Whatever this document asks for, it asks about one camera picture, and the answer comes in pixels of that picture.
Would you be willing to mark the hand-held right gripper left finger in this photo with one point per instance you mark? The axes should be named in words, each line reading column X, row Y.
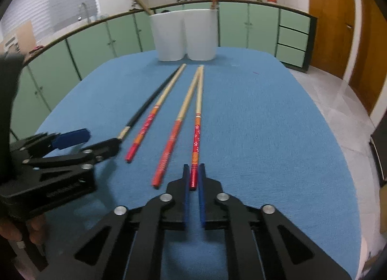
column 184, row 195

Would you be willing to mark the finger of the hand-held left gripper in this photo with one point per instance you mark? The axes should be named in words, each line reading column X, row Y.
column 72, row 138
column 105, row 148

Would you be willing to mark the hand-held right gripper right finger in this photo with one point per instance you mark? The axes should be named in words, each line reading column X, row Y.
column 203, row 201

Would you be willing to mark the black chopstick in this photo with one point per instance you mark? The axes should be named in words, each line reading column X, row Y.
column 145, row 108

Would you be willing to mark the white double utensil holder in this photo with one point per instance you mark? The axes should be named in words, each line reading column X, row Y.
column 199, row 35

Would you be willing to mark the plain wooden chopstick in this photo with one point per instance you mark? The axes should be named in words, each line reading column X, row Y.
column 136, row 0

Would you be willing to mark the person's left hand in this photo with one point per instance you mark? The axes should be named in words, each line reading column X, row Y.
column 37, row 231

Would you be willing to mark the blue table mat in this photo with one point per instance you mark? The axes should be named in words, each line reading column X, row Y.
column 257, row 132

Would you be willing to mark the red cloth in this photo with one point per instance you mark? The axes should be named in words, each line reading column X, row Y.
column 35, row 49

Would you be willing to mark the green base cabinet run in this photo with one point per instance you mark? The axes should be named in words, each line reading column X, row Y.
column 90, row 41

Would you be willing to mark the brown cardboard board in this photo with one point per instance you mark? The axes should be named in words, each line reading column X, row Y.
column 25, row 32

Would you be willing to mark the steel sink faucet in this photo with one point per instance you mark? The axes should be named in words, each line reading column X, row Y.
column 86, row 11

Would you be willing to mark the white window blind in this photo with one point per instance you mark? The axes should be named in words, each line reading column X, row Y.
column 45, row 2

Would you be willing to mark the green drawer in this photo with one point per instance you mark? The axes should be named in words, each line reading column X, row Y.
column 290, row 55
column 294, row 21
column 292, row 38

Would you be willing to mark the dark glass cabinet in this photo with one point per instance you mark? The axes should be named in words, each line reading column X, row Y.
column 381, row 153

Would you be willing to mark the brown wooden door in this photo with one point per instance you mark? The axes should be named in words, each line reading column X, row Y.
column 329, row 20
column 372, row 56

